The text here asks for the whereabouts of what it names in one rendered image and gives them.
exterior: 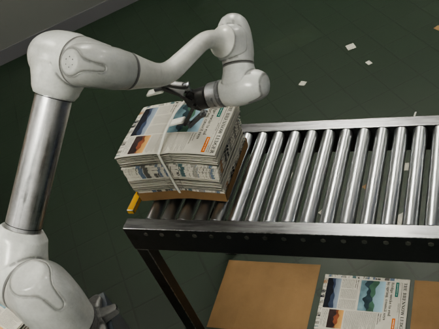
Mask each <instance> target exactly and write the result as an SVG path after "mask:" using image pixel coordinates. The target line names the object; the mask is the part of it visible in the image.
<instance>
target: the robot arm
mask: <svg viewBox="0 0 439 329"><path fill-rule="evenodd" d="M208 49H211V51H212V53H213V54H214V55H215V56H216V57H217V58H218V59H219V60H220V61H221V62H222V65H223V74H222V78H221V80H217V81H214V82H209V83H207V84H206V85H205V86H203V87H198V88H196V89H191V88H190V86H189V85H190V82H178V81H177V79H179V78H180V77H181V76H182V75H183V74H184V73H185V72H186V71H187V70H188V69H189V68H190V67H191V66H192V65H193V64H194V62H196V60H198V58H200V57H201V56H202V55H203V54H204V53H205V51H207V50H208ZM253 58H254V49H253V39H252V32H251V29H250V26H249V24H248V22H247V20H246V19H245V17H243V16H242V15H240V14H237V13H230V14H226V15H225V16H224V17H223V18H222V19H221V20H220V22H219V24H218V27H217V28H216V29H215V30H208V31H203V32H201V33H199V34H198V35H196V36H195V37H193V38H192V39H191V40H190V41H189V42H188V43H187V44H185V45H184V46H183V47H182V48H181V49H179V50H178V51H177V52H176V53H175V54H174V55H173V56H172V57H171V58H169V59H168V60H166V61H165V62H163V63H155V62H153V61H150V60H148V59H145V58H143V57H141V56H139V55H137V54H134V53H131V52H128V51H125V50H122V49H120V48H116V47H112V46H111V45H108V44H105V43H103V42H100V41H98V40H95V39H92V38H89V37H86V36H84V35H82V34H80V33H75V32H71V31H63V30H52V31H47V32H44V33H41V34H40V35H38V36H36V37H35V38H34V39H33V40H32V41H31V42H30V44H29V46H28V49H27V61H28V63H29V66H30V72H31V87H32V90H33V91H34V92H35V95H34V98H33V104H32V107H31V112H30V115H29V121H28V124H27V129H26V132H25V138H24V142H23V146H22V151H21V155H20V160H19V163H18V168H17V172H16V177H15V180H14V185H13V188H12V194H11V197H10V202H9V205H8V211H7V216H6V219H5V222H4V223H1V224H0V304H2V305H3V306H5V307H7V308H8V309H10V310H11V311H12V312H13V313H14V314H15V315H16V316H17V317H18V318H19V319H20V320H21V321H22V322H23V323H24V324H25V325H26V326H27V327H28V328H29V329H108V327H107V324H106V323H107V322H108V321H110V320H111V319H112V318H114V317H115V316H116V315H117V314H119V312H120V310H119V309H118V307H117V305H116V304H112V305H108V306H105V307H102V303H103V299H102V298H101V296H100V295H98V294H96V295H94V296H92V297H91V298H90V299H88V297H87V296H86V295H85V293H84V291H83V290H82V289H81V288H80V286H79V285H78V283H77V282H76V281H75V280H74V279H73V278H72V276H71V275H70V274H69V273H68V272H67V271H66V270H65V269H64V268H63V267H62V266H60V265H59V264H57V263H55V262H53V261H51V260H49V259H48V238H47V236H46V234H45V233H44V231H43V229H42V226H43V223H44V217H45V214H46V209H47V206H48V201H49V198H50V193H51V190H52V184H53V181H54V176H55V173H56V168H57V163H58V160H59V154H60V151H61V147H62V143H63V138H64V135H65V130H66V126H67V122H68V118H69V113H70V110H71V105H72V102H74V101H75V100H77V98H79V96H80V94H81V92H82V90H83V89H84V88H85V87H86V88H94V89H107V90H132V89H143V88H153V87H154V89H151V90H149V91H148V93H147V95H146V96H147V97H150V96H153V95H158V94H161V93H163V92H164V91H165V92H167V93H170V94H173V95H176V96H178V97H180V98H181V99H183V100H184V102H185V103H186V104H187V107H190V108H191V110H190V111H189V114H188V115H187V118H186V117H185V116H184V117H179V118H176V119H173V120H172V121H171V124H170V126H173V125H177V126H180V125H183V126H186V125H187V126H188V128H192V126H194V124H196V123H197V122H198V121H199V120H200V119H201V118H204V117H206V115H207V113H208V110H205V109H208V108H211V109H218V108H223V107H228V106H244V105H247V104H251V103H253V102H257V101H259V100H261V99H263V98H265V97H266V96H267V95H268V93H269V91H270V80H269V77H268V75H267V74H266V73H265V72H263V71H261V70H258V69H255V66H254V59H253ZM184 93H185V94H186V95H185V96H184ZM194 110H198V111H200V113H199V114H198V115H197V116H195V117H194V118H193V119H192V120H191V121H190V120H189V119H190V117H191V115H192V113H193V111H194ZM170 126H169V127H170Z"/></svg>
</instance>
